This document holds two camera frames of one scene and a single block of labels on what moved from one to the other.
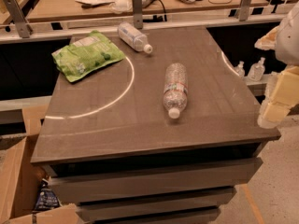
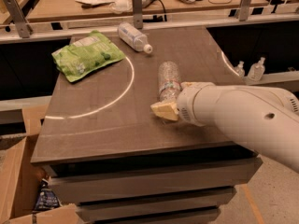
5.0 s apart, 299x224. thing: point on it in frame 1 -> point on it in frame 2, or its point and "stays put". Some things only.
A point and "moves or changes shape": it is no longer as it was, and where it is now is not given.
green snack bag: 86,55 stays put
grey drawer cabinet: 110,145 stays put
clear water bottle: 175,89 moves or changes shape
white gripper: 288,44 -> 188,105
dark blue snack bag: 46,198 stays put
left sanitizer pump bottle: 239,70 stays put
